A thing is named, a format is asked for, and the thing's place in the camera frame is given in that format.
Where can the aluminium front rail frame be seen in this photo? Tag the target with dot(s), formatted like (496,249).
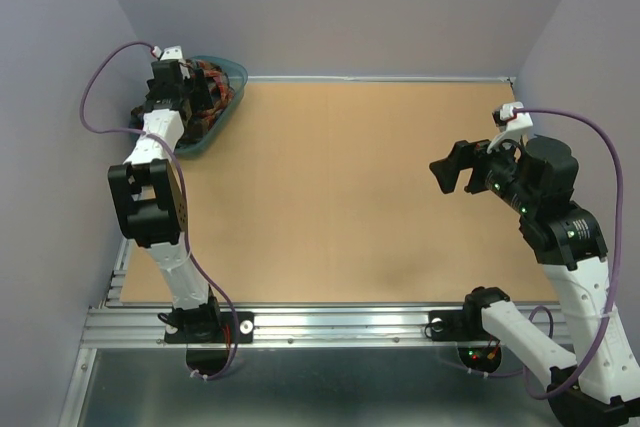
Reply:
(307,365)

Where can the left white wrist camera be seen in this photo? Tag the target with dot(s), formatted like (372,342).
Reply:
(169,53)

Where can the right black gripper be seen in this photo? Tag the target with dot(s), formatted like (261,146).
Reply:
(464,155)

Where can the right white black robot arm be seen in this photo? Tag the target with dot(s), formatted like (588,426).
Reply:
(597,382)

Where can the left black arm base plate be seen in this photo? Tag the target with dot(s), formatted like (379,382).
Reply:
(222,331)

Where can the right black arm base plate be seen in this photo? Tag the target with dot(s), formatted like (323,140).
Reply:
(445,325)

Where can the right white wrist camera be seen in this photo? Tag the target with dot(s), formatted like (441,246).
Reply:
(513,123)

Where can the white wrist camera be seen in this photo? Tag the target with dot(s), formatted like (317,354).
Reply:
(513,123)
(169,53)

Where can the plaid long sleeve shirt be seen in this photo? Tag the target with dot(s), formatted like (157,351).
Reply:
(212,95)

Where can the teal plastic basket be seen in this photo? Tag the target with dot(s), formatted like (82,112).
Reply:
(238,76)

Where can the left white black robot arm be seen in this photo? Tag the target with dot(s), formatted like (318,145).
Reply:
(151,207)

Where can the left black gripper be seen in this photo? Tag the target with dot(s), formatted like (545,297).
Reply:
(187,85)

